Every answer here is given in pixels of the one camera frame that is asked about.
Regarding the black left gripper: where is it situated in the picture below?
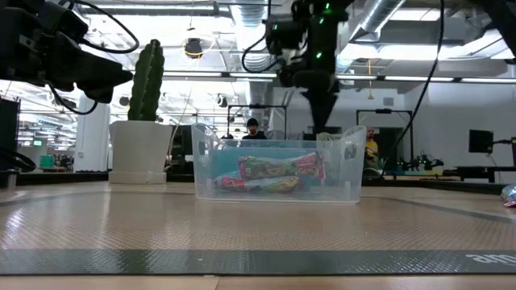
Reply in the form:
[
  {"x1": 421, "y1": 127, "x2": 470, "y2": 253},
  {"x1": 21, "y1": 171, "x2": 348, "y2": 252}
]
[{"x1": 0, "y1": 34, "x2": 134, "y2": 104}]

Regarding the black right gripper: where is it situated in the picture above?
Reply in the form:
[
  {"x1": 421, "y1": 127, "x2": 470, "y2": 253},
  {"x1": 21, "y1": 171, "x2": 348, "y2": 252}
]
[{"x1": 278, "y1": 66, "x2": 342, "y2": 136}]

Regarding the white pillar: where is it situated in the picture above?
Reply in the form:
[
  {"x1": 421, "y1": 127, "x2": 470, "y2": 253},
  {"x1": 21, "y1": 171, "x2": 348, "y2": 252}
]
[{"x1": 74, "y1": 91, "x2": 110, "y2": 173}]

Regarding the yellow hanging pendant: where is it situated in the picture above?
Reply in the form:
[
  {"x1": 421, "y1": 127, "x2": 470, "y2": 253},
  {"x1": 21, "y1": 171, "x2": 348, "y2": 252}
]
[{"x1": 366, "y1": 59, "x2": 375, "y2": 101}]

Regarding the green cactus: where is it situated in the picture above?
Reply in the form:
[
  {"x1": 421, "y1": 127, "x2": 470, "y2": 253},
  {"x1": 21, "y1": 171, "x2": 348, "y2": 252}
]
[{"x1": 127, "y1": 39, "x2": 165, "y2": 122}]

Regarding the person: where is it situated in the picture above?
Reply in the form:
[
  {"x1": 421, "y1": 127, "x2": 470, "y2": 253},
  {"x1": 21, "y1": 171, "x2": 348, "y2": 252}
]
[
  {"x1": 364, "y1": 126, "x2": 380, "y2": 164},
  {"x1": 240, "y1": 117, "x2": 268, "y2": 141}
]

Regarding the white plant pot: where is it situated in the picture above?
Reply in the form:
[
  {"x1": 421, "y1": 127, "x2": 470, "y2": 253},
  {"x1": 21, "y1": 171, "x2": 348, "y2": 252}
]
[{"x1": 108, "y1": 120, "x2": 173, "y2": 185}]

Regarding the clear plastic bin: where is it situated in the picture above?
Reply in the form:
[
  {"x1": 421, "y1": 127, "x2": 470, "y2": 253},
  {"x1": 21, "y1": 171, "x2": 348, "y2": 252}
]
[{"x1": 190, "y1": 122, "x2": 368, "y2": 204}]

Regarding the black-edged textured table mat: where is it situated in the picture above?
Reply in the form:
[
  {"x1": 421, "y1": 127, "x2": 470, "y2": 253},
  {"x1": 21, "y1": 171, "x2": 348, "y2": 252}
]
[{"x1": 0, "y1": 181, "x2": 516, "y2": 277}]

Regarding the black monitor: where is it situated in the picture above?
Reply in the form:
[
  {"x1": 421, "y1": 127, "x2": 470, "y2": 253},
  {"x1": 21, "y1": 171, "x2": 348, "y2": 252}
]
[{"x1": 468, "y1": 129, "x2": 494, "y2": 155}]

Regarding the dark desk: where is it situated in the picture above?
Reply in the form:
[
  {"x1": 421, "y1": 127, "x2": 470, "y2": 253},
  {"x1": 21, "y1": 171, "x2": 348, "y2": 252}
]
[{"x1": 443, "y1": 164, "x2": 516, "y2": 184}]

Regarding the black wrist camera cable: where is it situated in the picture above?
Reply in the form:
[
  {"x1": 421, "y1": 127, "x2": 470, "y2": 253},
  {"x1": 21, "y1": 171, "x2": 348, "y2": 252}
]
[
  {"x1": 60, "y1": 0, "x2": 140, "y2": 55},
  {"x1": 241, "y1": 23, "x2": 283, "y2": 74}
]

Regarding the black frame stand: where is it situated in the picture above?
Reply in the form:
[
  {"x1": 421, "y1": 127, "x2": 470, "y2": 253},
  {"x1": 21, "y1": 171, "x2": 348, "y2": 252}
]
[
  {"x1": 356, "y1": 108, "x2": 414, "y2": 172},
  {"x1": 227, "y1": 104, "x2": 288, "y2": 140}
]

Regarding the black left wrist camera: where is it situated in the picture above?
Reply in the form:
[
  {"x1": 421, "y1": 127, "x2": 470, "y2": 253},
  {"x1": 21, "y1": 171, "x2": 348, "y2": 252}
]
[{"x1": 23, "y1": 0, "x2": 89, "y2": 44}]

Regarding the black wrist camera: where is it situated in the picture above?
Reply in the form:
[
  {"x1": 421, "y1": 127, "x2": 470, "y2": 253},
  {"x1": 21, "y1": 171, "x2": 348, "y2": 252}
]
[
  {"x1": 23, "y1": 0, "x2": 89, "y2": 44},
  {"x1": 264, "y1": 18, "x2": 310, "y2": 56}
]

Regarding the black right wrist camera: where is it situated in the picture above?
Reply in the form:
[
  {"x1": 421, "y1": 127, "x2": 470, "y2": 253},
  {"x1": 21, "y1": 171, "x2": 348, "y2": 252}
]
[{"x1": 264, "y1": 18, "x2": 310, "y2": 56}]

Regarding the silver ribbed air duct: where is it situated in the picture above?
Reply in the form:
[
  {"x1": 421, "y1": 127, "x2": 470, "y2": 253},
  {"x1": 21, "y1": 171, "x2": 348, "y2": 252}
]
[
  {"x1": 338, "y1": 0, "x2": 407, "y2": 76},
  {"x1": 237, "y1": 3, "x2": 269, "y2": 106}
]

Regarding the black ceiling camera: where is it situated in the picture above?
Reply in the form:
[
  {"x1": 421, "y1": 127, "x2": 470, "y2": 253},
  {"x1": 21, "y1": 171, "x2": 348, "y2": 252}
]
[{"x1": 185, "y1": 38, "x2": 204, "y2": 60}]

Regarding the black cable loop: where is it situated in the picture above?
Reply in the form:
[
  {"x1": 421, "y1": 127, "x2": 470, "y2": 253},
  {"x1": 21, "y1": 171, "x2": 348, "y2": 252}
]
[{"x1": 0, "y1": 147, "x2": 37, "y2": 172}]

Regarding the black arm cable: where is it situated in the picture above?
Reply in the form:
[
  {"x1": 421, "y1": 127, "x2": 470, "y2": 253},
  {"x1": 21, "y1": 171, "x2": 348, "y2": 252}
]
[{"x1": 378, "y1": 0, "x2": 445, "y2": 178}]

